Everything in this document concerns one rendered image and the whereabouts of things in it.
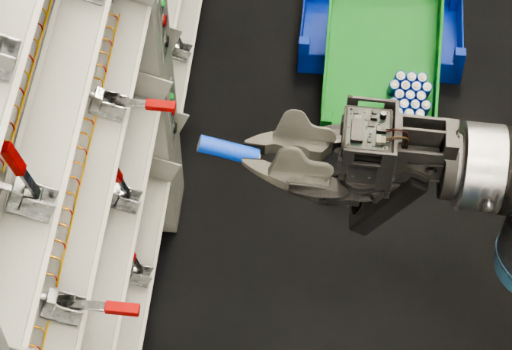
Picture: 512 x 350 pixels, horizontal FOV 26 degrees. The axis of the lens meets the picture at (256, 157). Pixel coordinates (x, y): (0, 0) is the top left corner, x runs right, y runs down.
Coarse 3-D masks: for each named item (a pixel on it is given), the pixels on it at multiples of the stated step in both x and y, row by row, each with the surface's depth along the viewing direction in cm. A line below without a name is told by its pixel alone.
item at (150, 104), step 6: (114, 102) 128; (120, 102) 128; (126, 102) 128; (132, 102) 128; (138, 102) 128; (144, 102) 128; (150, 102) 128; (156, 102) 128; (162, 102) 128; (168, 102) 128; (174, 102) 128; (150, 108) 128; (156, 108) 128; (162, 108) 128; (168, 108) 128; (174, 108) 128
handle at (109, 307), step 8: (72, 304) 113; (80, 304) 113; (88, 304) 113; (96, 304) 113; (104, 304) 113; (112, 304) 113; (120, 304) 113; (128, 304) 113; (136, 304) 113; (104, 312) 113; (112, 312) 112; (120, 312) 112; (128, 312) 112; (136, 312) 112
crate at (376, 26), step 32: (352, 0) 201; (384, 0) 200; (416, 0) 200; (352, 32) 200; (384, 32) 199; (416, 32) 199; (352, 64) 199; (384, 64) 199; (416, 64) 198; (384, 96) 198
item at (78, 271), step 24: (120, 0) 140; (144, 0) 140; (120, 24) 138; (144, 24) 139; (120, 48) 136; (96, 72) 132; (120, 72) 134; (96, 120) 129; (96, 144) 127; (120, 144) 128; (96, 168) 125; (96, 192) 123; (96, 216) 122; (72, 240) 119; (96, 240) 120; (72, 264) 118; (96, 264) 119; (48, 288) 115; (72, 288) 116; (48, 336) 112; (72, 336) 113
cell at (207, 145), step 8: (200, 136) 113; (208, 136) 113; (200, 144) 112; (208, 144) 112; (216, 144) 112; (224, 144) 113; (232, 144) 113; (240, 144) 113; (200, 152) 113; (208, 152) 113; (216, 152) 113; (224, 152) 113; (232, 152) 113; (240, 152) 113; (248, 152) 113; (256, 152) 113; (232, 160) 113; (240, 160) 113
